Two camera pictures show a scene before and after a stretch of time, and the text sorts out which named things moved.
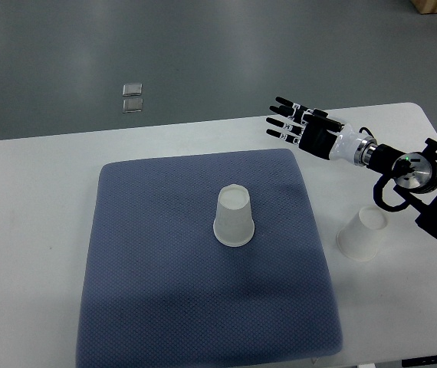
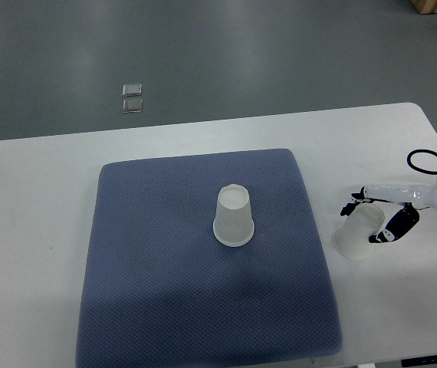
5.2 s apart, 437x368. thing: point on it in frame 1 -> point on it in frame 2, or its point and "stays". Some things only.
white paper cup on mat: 234,225 stays
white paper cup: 360,238 stays
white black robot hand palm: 339,146 -> 421,195
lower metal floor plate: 132,105 stays
